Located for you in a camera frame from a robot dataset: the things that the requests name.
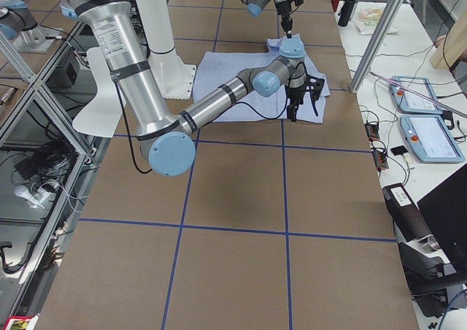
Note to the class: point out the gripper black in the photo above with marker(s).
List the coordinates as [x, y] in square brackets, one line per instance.
[296, 95]
[283, 10]

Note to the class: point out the light blue striped shirt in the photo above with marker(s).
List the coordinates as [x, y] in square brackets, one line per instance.
[217, 68]

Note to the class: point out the black bottle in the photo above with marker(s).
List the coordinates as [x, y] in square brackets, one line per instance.
[345, 12]

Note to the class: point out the upper teach pendant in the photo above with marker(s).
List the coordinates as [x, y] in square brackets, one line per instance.
[414, 92]

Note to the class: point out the teach pendant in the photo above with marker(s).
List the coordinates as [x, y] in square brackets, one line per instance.
[430, 140]
[414, 92]

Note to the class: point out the lower teach pendant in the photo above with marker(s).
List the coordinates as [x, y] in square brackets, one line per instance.
[430, 140]

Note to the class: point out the long metal rod tool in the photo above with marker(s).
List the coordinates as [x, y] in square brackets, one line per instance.
[408, 87]

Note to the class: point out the white plastic chair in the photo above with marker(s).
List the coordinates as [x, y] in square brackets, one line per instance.
[102, 114]

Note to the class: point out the aluminium frame post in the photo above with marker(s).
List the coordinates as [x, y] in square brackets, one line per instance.
[390, 11]

